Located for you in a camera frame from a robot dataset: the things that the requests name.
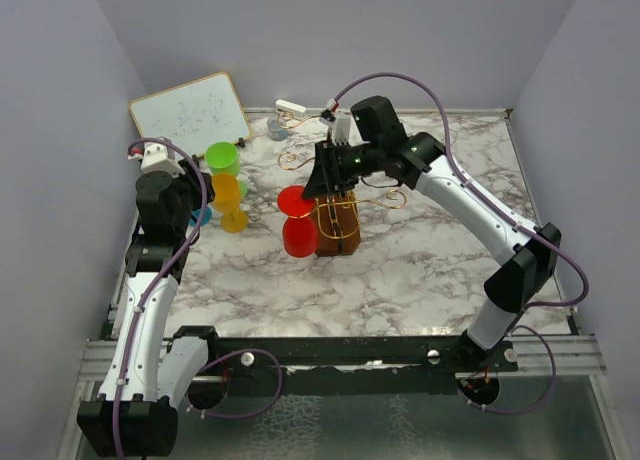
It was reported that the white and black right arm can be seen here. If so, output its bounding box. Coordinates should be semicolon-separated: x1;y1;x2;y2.
303;96;561;371

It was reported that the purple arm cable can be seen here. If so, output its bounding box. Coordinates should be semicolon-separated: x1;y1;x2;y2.
327;72;590;414
112;137;284;460

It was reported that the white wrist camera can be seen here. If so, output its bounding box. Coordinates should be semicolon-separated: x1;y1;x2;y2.
319;99;351;146
127;139;184;178

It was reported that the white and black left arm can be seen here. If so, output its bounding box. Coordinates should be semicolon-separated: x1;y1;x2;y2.
77;160;221;459

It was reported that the gold wire glass rack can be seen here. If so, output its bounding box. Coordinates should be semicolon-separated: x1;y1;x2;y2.
275;105;407;257

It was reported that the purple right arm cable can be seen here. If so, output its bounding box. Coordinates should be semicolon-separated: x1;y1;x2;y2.
327;72;590;414

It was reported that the green wine glass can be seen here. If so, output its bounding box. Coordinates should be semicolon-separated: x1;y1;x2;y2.
204;142;247;199

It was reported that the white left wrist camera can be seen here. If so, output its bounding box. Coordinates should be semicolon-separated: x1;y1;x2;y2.
127;139;184;178

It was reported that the white whiteboard eraser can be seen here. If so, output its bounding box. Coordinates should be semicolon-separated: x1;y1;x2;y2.
275;99;307;119

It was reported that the yellow wine glass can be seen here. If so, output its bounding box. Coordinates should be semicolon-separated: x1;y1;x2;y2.
211;173;248;233

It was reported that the blue wine glass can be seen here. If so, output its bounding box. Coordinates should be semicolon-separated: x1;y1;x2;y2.
189;206;212;227

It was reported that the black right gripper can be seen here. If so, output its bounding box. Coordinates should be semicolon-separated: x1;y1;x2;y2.
302;139;382;201

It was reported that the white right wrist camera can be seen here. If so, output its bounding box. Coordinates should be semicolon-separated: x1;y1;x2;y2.
319;99;351;146

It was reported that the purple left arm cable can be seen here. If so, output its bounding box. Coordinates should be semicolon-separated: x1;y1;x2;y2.
112;137;284;460

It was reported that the small grey blue cup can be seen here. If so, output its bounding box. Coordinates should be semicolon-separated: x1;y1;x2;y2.
266;117;288;141

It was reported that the small framed whiteboard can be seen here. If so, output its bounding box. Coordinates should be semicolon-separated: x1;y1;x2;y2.
129;72;252;155

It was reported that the red wine glass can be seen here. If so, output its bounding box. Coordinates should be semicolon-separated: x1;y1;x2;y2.
277;185;318;258

